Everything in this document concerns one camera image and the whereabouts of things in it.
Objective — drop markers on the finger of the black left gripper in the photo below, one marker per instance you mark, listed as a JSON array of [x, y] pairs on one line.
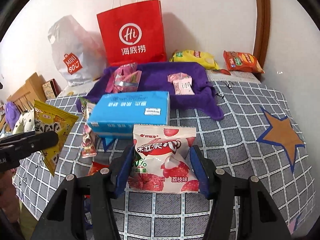
[[22, 145]]

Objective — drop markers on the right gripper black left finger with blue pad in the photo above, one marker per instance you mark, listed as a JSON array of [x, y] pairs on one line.
[[87, 200]]

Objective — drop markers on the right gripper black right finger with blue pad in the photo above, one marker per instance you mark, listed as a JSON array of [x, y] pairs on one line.
[[259, 216]]

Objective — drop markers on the yellow black-lettered snack bag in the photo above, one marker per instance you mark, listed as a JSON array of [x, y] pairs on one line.
[[48, 118]]

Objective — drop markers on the red gold-lettered snack packet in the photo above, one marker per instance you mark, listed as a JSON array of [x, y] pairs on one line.
[[95, 167]]

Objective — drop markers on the pink red stick snack packet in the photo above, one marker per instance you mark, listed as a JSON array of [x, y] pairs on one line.
[[88, 143]]

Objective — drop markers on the white strawberry jelly snack bag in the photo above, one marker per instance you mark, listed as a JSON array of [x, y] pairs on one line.
[[160, 159]]

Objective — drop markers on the pink nougat snack packet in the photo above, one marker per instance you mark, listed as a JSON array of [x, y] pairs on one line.
[[183, 86]]

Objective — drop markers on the person's hand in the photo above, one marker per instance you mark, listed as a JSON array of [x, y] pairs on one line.
[[8, 201]]

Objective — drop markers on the purple plush toy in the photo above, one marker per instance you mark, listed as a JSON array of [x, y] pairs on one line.
[[12, 114]]

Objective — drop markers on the wooden chair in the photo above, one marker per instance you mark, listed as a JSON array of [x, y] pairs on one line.
[[26, 95]]

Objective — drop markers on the patterned small box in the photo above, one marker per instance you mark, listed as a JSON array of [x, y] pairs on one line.
[[51, 89]]

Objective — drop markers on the grey checkered bed sheet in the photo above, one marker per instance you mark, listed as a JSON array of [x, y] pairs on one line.
[[231, 143]]

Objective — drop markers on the green snack packet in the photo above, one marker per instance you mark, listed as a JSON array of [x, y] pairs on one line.
[[86, 107]]

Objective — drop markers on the blue tissue pack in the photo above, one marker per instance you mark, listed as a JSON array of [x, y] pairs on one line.
[[115, 114]]

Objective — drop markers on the white Miniso plastic bag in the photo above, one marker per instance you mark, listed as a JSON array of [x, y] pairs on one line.
[[76, 55]]

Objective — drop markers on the magenta snack bag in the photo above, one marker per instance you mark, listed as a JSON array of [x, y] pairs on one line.
[[125, 78]]

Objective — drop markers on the purple towel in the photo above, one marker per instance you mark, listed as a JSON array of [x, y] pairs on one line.
[[155, 77]]

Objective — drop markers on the orange potato chips bag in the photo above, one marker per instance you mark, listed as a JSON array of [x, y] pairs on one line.
[[244, 62]]

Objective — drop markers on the small pink candy packet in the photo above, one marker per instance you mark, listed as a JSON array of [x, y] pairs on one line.
[[177, 76]]

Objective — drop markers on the yellow potato chips bag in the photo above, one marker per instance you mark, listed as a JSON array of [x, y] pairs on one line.
[[203, 58]]

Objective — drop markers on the red paper shopping bag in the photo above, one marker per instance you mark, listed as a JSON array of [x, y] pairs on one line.
[[133, 33]]

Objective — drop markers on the brown wooden door frame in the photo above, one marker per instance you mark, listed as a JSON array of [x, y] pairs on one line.
[[262, 32]]

